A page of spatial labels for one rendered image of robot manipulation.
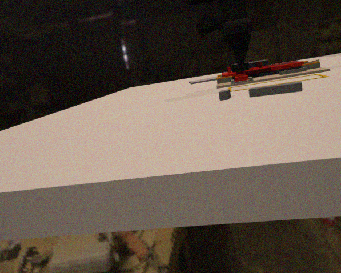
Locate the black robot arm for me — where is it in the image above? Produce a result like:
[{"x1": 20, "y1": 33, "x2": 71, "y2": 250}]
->
[{"x1": 186, "y1": 0, "x2": 225, "y2": 38}]

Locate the black and grey wheel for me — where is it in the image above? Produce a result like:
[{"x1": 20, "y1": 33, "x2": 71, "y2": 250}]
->
[{"x1": 231, "y1": 62, "x2": 249, "y2": 73}]

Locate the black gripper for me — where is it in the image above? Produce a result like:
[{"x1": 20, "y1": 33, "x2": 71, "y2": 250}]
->
[{"x1": 220, "y1": 0, "x2": 253, "y2": 68}]

